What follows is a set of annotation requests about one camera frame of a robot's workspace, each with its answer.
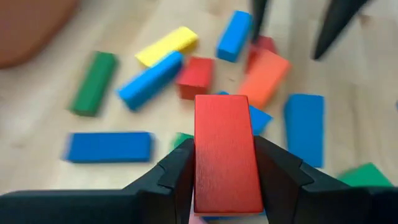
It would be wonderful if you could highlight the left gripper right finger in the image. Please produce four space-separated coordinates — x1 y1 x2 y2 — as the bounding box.
254 136 398 224

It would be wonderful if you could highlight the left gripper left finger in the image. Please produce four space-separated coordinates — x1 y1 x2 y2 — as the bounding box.
0 138 196 224

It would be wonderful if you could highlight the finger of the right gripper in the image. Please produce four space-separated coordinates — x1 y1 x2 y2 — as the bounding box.
251 0 269 43
312 0 373 60

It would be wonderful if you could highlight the long green block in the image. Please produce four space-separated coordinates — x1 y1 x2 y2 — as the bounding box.
337 162 395 188

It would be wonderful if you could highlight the red rectangular block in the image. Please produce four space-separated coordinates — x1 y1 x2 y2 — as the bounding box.
193 94 265 216

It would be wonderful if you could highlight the yellow rectangular block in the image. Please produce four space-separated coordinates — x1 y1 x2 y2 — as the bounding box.
134 26 200 68

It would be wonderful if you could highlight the red wedge block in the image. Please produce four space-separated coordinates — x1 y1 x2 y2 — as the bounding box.
247 34 279 74

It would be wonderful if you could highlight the blue rectangular block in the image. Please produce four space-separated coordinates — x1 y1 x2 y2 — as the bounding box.
115 50 185 112
216 9 253 63
216 90 274 137

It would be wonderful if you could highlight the orange wedge block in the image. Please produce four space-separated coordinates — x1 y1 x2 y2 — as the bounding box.
238 48 292 110

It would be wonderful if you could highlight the long blue block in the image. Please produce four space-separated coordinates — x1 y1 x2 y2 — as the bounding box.
62 131 155 164

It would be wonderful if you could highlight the blue wedge block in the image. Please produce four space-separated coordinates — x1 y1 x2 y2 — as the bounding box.
283 93 325 169

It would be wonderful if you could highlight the small red block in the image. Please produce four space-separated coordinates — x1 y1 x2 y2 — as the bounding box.
176 55 215 101

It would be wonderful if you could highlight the green rectangular block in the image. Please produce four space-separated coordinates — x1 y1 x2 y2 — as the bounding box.
169 131 195 153

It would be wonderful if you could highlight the narrow green block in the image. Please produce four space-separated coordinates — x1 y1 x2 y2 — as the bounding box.
67 50 119 118

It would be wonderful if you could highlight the orange plastic bin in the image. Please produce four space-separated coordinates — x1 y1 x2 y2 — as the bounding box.
0 0 80 70

